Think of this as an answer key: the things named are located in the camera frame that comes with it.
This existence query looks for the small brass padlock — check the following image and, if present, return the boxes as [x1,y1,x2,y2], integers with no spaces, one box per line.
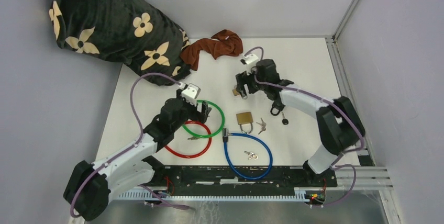
[232,85,248,99]

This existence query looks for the aluminium frame rail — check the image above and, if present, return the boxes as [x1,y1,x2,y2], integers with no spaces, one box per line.
[325,0,394,191]

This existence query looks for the black floral plush blanket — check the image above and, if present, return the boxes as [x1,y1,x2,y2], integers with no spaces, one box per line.
[49,0,191,86]

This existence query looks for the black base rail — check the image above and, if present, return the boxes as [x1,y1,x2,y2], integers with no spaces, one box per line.
[147,165,338,196]

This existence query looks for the black head padlock key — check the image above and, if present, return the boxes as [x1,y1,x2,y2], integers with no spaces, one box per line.
[281,112,289,125]

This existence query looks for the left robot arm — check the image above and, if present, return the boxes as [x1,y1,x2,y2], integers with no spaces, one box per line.
[63,94,211,221]

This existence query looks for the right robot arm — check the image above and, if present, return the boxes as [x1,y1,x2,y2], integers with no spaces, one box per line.
[235,57,365,186]

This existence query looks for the white cable duct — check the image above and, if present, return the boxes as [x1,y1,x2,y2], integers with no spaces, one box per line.
[117,187,309,203]

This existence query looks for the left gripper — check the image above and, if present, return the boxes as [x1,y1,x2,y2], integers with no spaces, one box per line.
[172,89,212,132]

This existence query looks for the red cable lock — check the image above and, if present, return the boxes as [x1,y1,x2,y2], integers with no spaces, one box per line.
[164,121,212,159]

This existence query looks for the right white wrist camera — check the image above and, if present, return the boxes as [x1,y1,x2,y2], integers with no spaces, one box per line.
[240,53,260,66]

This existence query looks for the blue cable lock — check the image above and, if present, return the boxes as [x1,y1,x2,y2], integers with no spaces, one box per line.
[221,129,274,181]

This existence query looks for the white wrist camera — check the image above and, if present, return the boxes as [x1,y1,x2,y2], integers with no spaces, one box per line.
[240,53,260,66]
[179,82,201,106]

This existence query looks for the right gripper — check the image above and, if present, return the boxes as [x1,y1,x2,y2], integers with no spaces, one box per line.
[236,68,268,97]

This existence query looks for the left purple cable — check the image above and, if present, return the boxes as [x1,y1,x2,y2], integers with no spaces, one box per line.
[69,73,183,218]

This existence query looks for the blue lock loose key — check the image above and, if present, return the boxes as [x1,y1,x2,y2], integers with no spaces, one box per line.
[244,151,258,160]

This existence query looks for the green cable lock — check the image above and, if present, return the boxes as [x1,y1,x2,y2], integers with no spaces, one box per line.
[182,99,226,139]

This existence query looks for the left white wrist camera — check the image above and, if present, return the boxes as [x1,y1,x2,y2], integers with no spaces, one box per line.
[179,82,201,106]

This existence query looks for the brown towel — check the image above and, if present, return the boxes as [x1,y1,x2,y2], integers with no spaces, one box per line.
[180,29,244,71]

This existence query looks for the brass padlock keys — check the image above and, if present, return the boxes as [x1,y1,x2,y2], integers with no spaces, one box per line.
[257,118,267,135]

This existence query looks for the black padlock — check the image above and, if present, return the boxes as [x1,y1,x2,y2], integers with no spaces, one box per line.
[270,100,285,116]

